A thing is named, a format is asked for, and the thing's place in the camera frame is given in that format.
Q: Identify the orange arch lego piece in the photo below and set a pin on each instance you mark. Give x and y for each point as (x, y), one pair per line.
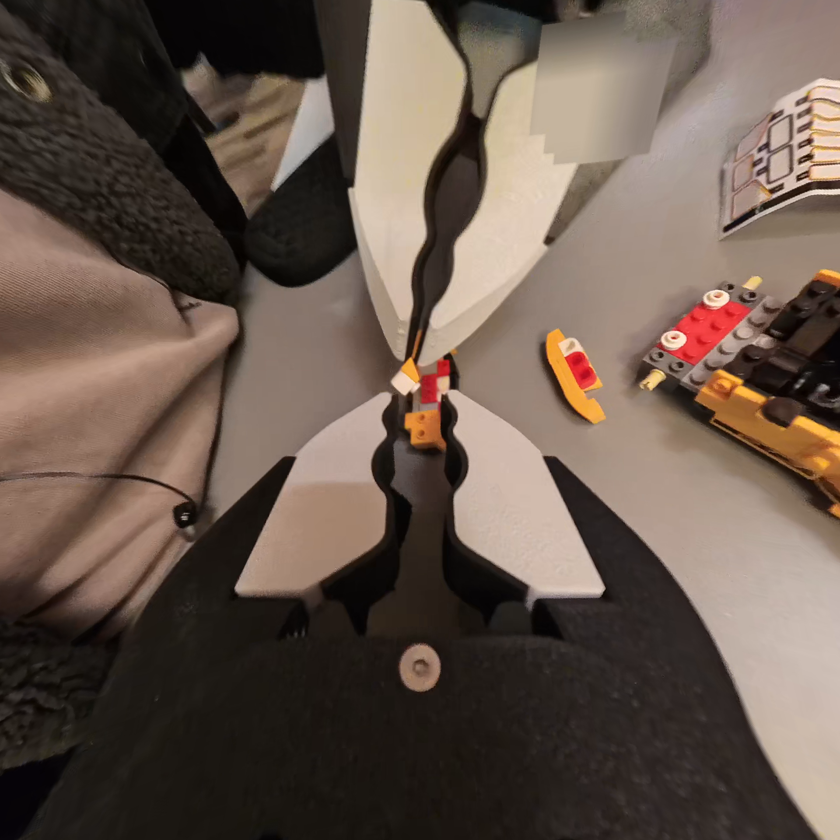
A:
(578, 374)

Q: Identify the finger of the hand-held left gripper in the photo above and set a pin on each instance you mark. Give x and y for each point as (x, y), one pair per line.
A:
(400, 158)
(505, 223)

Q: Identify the yellow lego car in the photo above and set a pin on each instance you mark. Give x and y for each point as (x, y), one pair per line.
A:
(761, 368)

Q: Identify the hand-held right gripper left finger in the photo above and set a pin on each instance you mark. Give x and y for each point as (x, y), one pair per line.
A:
(322, 525)

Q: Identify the sticker sheet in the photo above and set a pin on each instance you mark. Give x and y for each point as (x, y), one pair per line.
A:
(788, 151)

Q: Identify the beige garment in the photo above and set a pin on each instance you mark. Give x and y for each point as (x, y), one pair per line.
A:
(92, 433)

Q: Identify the small orange white lego piece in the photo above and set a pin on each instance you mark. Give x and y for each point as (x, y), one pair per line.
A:
(406, 377)

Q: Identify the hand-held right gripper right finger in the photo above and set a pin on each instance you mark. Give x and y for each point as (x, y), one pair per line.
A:
(525, 519)

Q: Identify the orange red grey lego assembly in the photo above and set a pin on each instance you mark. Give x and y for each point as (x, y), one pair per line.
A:
(429, 407)

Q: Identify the dark fleece jacket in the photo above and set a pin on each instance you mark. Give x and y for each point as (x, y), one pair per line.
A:
(92, 171)

